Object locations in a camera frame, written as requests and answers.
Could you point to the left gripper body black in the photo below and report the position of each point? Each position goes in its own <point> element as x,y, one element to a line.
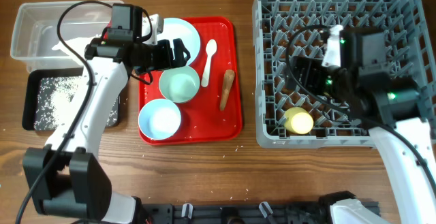
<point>157,57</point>

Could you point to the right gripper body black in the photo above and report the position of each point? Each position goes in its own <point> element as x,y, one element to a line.
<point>330,82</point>

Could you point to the yellow cup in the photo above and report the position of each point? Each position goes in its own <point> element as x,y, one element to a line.
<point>298,120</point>

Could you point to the green bowl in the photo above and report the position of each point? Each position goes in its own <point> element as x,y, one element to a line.
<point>179,85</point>

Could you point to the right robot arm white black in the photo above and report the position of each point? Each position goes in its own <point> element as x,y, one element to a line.
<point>355,70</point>

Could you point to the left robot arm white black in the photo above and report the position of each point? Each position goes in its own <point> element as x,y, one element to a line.
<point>65,178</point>

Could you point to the grey dishwasher rack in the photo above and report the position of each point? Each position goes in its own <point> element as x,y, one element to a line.
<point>408,49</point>

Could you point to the crumpled white paper waste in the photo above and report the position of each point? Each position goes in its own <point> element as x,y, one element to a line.
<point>77,44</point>

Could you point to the large light blue plate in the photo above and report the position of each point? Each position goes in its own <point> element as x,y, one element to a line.
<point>174,28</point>

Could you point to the small light blue bowl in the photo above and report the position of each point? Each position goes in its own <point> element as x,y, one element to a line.
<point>159,119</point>

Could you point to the white plastic spoon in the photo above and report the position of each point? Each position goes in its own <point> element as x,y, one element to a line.
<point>211,49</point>

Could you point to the brown carrot-shaped food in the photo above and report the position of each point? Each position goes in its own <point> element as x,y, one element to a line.
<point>228,79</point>

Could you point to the rice grains pile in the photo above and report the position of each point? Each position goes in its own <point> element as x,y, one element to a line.
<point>53,98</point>

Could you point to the black tray bin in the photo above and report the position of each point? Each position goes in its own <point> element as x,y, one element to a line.
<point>33,83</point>

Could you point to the red serving tray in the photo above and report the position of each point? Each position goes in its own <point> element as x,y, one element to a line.
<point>202,120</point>

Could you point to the clear plastic bin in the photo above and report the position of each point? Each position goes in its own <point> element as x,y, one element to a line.
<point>35,41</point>

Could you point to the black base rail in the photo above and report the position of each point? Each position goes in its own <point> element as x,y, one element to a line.
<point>339,207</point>

